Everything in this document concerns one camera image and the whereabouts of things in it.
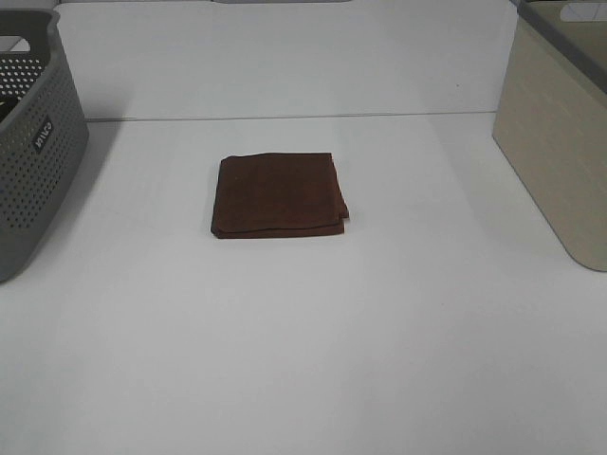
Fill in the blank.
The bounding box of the beige storage box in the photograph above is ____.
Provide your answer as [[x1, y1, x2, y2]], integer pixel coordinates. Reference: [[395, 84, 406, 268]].
[[492, 1, 606, 271]]

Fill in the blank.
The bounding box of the brown towel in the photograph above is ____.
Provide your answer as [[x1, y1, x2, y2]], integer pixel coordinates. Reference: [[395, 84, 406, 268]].
[[211, 153, 349, 239]]

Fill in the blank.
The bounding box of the grey perforated plastic basket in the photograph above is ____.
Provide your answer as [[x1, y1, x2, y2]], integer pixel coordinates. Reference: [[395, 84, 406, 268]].
[[1, 9, 89, 282]]

